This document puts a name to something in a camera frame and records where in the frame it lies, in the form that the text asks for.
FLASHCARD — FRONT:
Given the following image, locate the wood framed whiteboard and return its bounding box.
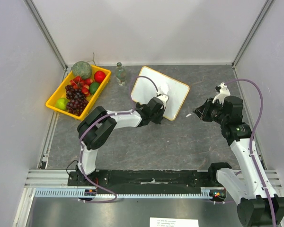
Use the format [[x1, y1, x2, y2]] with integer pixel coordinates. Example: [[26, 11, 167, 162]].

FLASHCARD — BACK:
[[131, 66, 190, 121]]

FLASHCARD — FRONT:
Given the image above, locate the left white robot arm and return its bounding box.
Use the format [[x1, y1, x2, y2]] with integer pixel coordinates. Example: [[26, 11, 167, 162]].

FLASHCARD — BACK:
[[77, 94, 169, 186]]

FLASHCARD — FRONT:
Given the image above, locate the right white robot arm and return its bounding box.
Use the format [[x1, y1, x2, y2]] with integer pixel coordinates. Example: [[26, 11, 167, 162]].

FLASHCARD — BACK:
[[194, 96, 284, 227]]

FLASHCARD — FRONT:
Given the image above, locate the clear glass bottle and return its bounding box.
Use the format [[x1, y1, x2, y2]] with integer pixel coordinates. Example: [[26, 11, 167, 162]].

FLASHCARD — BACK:
[[115, 62, 126, 86]]

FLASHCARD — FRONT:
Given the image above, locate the red apple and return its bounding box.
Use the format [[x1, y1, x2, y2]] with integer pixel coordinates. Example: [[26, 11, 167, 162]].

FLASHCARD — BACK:
[[94, 70, 106, 84]]

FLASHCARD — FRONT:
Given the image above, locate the dark green lime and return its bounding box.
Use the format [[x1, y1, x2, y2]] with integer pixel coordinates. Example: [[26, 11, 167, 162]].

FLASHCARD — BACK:
[[89, 82, 100, 95]]

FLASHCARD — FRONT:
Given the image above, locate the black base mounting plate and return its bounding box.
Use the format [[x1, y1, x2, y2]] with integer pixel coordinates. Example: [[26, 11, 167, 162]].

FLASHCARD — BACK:
[[68, 170, 221, 188]]

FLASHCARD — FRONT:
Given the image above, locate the purple grape bunch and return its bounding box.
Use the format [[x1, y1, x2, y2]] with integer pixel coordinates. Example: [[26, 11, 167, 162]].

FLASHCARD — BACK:
[[65, 85, 88, 116]]

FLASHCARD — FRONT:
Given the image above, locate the yellow plastic tray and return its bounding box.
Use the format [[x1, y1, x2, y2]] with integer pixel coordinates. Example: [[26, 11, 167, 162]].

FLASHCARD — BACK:
[[45, 65, 111, 121]]

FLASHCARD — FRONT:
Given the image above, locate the red strawberry cluster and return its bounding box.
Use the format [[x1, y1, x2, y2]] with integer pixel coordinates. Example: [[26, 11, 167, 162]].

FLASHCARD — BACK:
[[70, 76, 93, 96]]

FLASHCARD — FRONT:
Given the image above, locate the green melon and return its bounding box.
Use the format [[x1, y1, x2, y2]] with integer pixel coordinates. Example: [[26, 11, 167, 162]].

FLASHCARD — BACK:
[[71, 61, 92, 79]]

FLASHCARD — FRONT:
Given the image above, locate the light green apple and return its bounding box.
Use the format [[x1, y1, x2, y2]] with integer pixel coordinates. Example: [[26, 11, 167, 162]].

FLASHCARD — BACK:
[[55, 98, 69, 111]]

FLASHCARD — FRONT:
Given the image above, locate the white paper label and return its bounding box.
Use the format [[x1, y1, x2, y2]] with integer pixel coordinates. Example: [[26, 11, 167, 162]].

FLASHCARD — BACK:
[[149, 217, 199, 227]]

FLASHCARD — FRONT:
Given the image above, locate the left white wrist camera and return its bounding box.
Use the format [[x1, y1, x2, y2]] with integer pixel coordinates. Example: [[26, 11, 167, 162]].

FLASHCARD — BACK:
[[156, 83, 169, 106]]

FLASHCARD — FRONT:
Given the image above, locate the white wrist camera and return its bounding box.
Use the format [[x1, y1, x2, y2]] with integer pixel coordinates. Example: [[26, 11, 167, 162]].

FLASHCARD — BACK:
[[156, 83, 169, 106], [212, 82, 231, 105]]

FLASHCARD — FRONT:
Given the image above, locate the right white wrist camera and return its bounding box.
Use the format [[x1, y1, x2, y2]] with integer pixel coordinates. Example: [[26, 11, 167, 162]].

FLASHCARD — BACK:
[[212, 82, 231, 105]]

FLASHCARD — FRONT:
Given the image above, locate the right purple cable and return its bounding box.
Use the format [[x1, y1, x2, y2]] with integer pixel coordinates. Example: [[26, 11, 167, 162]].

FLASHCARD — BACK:
[[214, 79, 279, 227]]

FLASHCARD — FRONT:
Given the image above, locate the grey slotted cable duct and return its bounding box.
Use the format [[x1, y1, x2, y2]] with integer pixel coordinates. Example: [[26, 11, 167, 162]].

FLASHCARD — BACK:
[[35, 188, 222, 199]]

